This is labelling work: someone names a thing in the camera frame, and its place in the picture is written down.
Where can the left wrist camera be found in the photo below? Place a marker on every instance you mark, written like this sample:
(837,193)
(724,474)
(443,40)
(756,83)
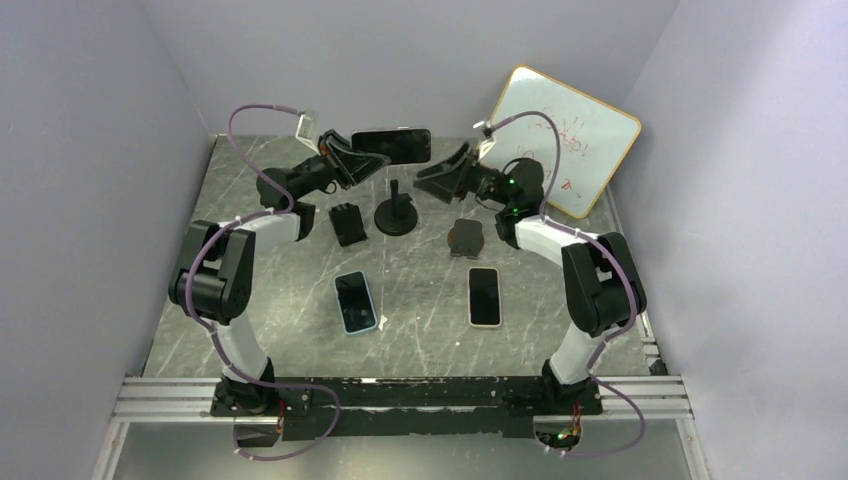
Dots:
(306,132)

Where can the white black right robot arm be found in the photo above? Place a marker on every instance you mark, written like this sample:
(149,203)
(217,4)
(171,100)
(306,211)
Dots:
(602,287)

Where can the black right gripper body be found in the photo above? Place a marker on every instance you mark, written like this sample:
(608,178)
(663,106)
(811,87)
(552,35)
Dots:
(485,183)

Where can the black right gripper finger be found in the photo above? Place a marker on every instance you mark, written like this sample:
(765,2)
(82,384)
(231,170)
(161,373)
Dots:
(444,183)
(454,161)

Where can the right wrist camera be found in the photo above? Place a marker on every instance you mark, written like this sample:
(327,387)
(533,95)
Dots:
(487,140)

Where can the yellow framed whiteboard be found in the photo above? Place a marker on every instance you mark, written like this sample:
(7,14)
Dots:
(580,146)

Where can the blue cased phone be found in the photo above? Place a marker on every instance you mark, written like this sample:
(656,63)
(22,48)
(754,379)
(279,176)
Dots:
(355,302)

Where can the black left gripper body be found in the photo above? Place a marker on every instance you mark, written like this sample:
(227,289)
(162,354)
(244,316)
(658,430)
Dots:
(320,172)

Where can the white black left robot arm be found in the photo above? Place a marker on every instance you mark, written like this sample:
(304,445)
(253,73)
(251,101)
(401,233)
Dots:
(213,277)

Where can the white cased phone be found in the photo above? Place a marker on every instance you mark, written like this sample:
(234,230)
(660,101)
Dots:
(484,302)

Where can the purple phone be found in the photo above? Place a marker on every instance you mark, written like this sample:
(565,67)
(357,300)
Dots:
(403,146)

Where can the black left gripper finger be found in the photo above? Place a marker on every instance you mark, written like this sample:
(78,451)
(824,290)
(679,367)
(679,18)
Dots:
(354,167)
(333,144)

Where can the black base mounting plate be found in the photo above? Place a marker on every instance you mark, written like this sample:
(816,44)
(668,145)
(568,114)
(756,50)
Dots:
(359,407)

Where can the black round base phone stand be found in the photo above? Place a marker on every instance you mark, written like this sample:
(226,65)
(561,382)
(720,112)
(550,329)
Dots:
(396,216)

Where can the aluminium rail frame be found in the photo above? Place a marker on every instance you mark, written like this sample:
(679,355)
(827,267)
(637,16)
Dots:
(656,396)

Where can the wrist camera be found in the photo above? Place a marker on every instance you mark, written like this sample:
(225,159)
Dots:
(306,132)
(487,140)

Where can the black folding phone stand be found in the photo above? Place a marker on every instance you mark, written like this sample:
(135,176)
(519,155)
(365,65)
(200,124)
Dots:
(347,224)

